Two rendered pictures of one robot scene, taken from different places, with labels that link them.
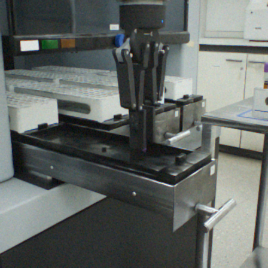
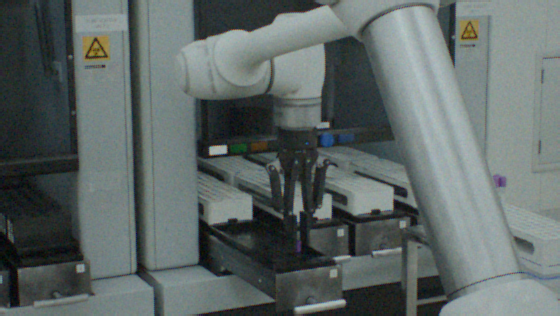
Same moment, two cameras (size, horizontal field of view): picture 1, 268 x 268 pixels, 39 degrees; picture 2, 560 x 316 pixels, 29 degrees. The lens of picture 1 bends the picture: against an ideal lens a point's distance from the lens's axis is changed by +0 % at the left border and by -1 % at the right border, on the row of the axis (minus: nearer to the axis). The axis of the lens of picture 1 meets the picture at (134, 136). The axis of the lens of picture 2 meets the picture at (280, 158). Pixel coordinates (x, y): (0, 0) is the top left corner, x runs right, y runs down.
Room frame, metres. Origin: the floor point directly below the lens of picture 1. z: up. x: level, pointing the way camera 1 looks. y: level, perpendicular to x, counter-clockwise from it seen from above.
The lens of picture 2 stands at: (-1.20, -0.92, 1.38)
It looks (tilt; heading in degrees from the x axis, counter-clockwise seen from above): 11 degrees down; 27
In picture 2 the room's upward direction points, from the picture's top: straight up
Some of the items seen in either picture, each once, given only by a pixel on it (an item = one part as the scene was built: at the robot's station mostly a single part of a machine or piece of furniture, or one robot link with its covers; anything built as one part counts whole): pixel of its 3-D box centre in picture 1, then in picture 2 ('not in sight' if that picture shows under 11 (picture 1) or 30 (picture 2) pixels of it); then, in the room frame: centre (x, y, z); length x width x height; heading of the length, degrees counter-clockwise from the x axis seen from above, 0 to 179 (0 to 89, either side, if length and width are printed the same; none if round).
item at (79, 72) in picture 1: (69, 78); (332, 161); (1.33, 0.23, 0.83); 0.30 x 0.10 x 0.06; 53
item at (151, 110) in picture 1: (146, 125); (304, 229); (0.64, -0.02, 0.84); 0.03 x 0.01 x 0.07; 53
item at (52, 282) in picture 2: not in sight; (15, 238); (0.53, 0.60, 0.78); 0.73 x 0.14 x 0.09; 53
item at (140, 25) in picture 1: (142, 33); (297, 150); (0.63, -0.01, 1.00); 0.08 x 0.07 x 0.09; 143
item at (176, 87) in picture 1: (142, 86); (398, 184); (1.14, -0.02, 0.83); 0.30 x 0.10 x 0.06; 53
